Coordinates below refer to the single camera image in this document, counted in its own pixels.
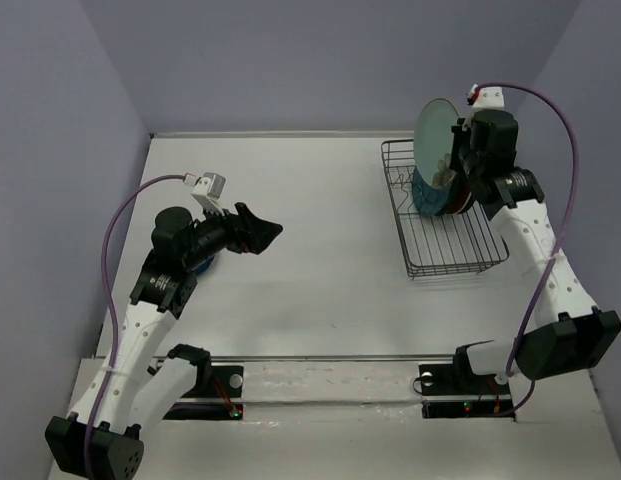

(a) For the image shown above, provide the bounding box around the light green round plate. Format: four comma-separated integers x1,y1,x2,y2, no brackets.
413,98,458,190

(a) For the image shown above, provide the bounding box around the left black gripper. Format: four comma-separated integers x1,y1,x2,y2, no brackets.
183,197,282,270

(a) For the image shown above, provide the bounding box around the red and teal floral plate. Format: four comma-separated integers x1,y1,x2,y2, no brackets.
447,184,473,215

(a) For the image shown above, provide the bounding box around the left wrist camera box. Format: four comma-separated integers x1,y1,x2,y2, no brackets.
191,172,226,215

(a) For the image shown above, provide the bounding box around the navy blue leaf-shaped dish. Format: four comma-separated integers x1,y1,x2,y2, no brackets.
194,255,216,277

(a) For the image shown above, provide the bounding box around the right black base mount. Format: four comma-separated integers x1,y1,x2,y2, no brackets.
412,345,515,419

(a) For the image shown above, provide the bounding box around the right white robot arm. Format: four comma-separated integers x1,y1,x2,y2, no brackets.
450,109,621,392

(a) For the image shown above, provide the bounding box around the teal scalloped edge plate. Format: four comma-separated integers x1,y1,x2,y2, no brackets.
411,167,461,217

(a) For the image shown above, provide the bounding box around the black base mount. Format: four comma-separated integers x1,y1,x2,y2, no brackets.
412,345,515,419
163,365,244,421

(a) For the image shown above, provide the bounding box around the black wire dish rack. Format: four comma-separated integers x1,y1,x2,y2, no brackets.
380,139,509,279

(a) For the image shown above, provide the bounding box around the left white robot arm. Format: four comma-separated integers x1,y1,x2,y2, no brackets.
45,203,283,479

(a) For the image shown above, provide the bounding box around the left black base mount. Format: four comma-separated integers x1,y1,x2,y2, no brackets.
163,365,244,421

